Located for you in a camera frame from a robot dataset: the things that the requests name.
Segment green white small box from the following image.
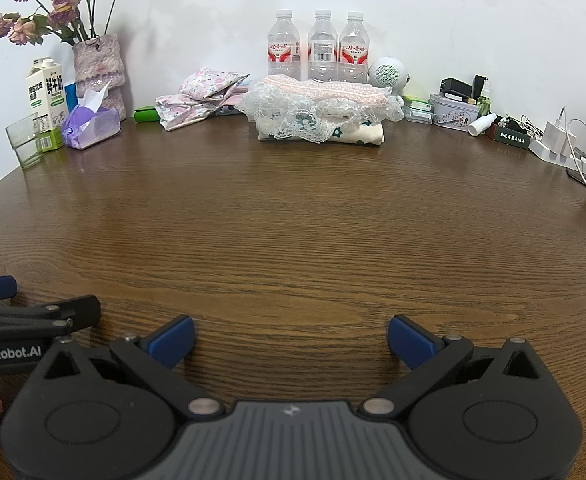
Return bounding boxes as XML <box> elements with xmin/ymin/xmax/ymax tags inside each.
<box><xmin>402</xmin><ymin>94</ymin><xmax>434</xmax><ymax>125</ymax></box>

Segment green spray bottle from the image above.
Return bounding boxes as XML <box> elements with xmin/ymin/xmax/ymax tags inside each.
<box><xmin>473</xmin><ymin>74</ymin><xmax>492</xmax><ymax>117</ymax></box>

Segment purple tissue pack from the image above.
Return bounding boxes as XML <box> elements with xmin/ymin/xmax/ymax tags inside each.
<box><xmin>62</xmin><ymin>85</ymin><xmax>122</xmax><ymax>151</ymax></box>

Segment white round speaker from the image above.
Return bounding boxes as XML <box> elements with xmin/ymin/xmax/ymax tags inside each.
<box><xmin>368</xmin><ymin>56</ymin><xmax>412</xmax><ymax>97</ymax></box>

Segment white power strip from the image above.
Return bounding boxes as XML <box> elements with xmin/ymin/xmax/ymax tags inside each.
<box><xmin>529</xmin><ymin>137</ymin><xmax>586</xmax><ymax>195</ymax></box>

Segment black small box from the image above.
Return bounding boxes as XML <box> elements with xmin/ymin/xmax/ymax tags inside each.
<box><xmin>440</xmin><ymin>77</ymin><xmax>474</xmax><ymax>104</ymax></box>

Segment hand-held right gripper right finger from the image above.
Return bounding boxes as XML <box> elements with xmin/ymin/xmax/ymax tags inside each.
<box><xmin>361</xmin><ymin>314</ymin><xmax>544</xmax><ymax>420</ymax></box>

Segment lilac floral folded clothes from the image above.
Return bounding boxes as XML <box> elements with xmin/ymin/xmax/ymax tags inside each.
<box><xmin>179</xmin><ymin>67</ymin><xmax>251</xmax><ymax>105</ymax></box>

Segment fuzzy pink wrapped vase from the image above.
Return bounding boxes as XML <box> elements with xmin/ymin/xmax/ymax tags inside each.
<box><xmin>73</xmin><ymin>33</ymin><xmax>128</xmax><ymax>122</ymax></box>

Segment white charger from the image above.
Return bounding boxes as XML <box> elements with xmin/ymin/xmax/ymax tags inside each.
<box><xmin>543</xmin><ymin>120</ymin><xmax>572</xmax><ymax>158</ymax></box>

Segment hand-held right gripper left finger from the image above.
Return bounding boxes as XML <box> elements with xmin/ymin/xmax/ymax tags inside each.
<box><xmin>43</xmin><ymin>315</ymin><xmax>226</xmax><ymax>421</ymax></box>

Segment white green milk carton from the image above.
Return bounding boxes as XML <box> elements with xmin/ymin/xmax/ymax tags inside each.
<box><xmin>26</xmin><ymin>56</ymin><xmax>72</xmax><ymax>152</ymax></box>

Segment dark labelled box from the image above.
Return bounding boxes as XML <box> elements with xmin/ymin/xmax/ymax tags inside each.
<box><xmin>493</xmin><ymin>127</ymin><xmax>530</xmax><ymax>151</ymax></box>

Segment white cloth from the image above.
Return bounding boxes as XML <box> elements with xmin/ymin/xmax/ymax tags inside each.
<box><xmin>235</xmin><ymin>74</ymin><xmax>405</xmax><ymax>142</ymax></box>

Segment pink floral folded clothes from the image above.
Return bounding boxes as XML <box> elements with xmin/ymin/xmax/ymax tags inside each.
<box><xmin>155</xmin><ymin>92</ymin><xmax>234</xmax><ymax>132</ymax></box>

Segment clear water bottle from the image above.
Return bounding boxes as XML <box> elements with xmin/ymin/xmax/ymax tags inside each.
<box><xmin>266</xmin><ymin>9</ymin><xmax>302</xmax><ymax>82</ymax></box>
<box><xmin>339</xmin><ymin>11</ymin><xmax>372</xmax><ymax>84</ymax></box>
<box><xmin>307</xmin><ymin>9</ymin><xmax>342</xmax><ymax>84</ymax></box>

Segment white spray bottle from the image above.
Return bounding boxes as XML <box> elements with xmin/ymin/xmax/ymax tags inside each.
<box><xmin>468</xmin><ymin>112</ymin><xmax>498</xmax><ymax>136</ymax></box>

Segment black cable bundle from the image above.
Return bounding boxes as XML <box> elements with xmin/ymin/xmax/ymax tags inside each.
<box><xmin>498</xmin><ymin>115</ymin><xmax>544</xmax><ymax>139</ymax></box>

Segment clear glass container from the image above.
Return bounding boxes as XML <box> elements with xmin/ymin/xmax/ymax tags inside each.
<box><xmin>5</xmin><ymin>113</ymin><xmax>47</xmax><ymax>170</ymax></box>

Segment printed metal tin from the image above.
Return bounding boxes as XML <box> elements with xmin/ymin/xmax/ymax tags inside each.
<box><xmin>430</xmin><ymin>93</ymin><xmax>480</xmax><ymax>127</ymax></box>

